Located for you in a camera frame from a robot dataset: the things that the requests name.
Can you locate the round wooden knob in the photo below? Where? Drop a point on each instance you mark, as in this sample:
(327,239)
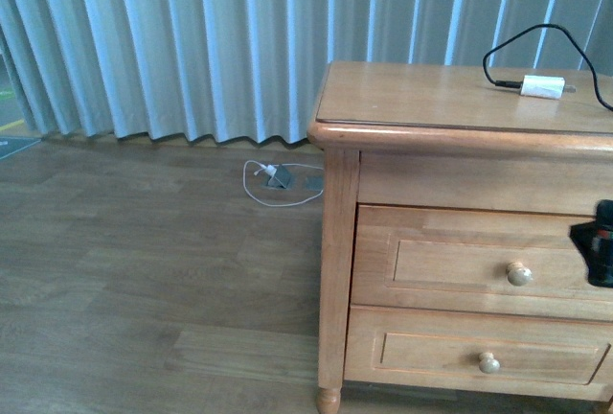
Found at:
(518,274)
(488,363)

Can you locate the wooden top drawer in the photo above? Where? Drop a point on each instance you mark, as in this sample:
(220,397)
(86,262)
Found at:
(455,260)

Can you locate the grey floor mat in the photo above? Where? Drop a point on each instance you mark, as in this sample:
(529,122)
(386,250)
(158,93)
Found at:
(10,145)

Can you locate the round wooden top knob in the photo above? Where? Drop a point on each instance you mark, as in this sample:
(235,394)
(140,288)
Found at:
(518,274)

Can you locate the open grey floor socket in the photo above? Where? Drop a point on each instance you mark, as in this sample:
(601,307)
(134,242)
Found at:
(278,176)

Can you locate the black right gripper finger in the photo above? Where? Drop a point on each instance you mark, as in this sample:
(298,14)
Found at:
(593,240)

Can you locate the wooden nightstand cabinet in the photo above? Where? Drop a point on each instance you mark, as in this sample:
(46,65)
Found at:
(424,136)

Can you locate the wooden drawer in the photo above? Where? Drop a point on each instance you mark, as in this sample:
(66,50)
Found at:
(455,260)
(440,349)

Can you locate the round wooden bottom knob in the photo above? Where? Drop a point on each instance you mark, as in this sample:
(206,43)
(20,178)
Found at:
(488,363)

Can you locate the white power adapter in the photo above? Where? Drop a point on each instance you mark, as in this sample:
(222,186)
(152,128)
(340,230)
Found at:
(545,87)

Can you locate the wooden bottom drawer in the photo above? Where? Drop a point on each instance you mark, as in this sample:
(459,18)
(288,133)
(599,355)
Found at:
(440,349)

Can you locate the closed grey floor plate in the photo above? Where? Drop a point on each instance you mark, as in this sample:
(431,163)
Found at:
(314,183)

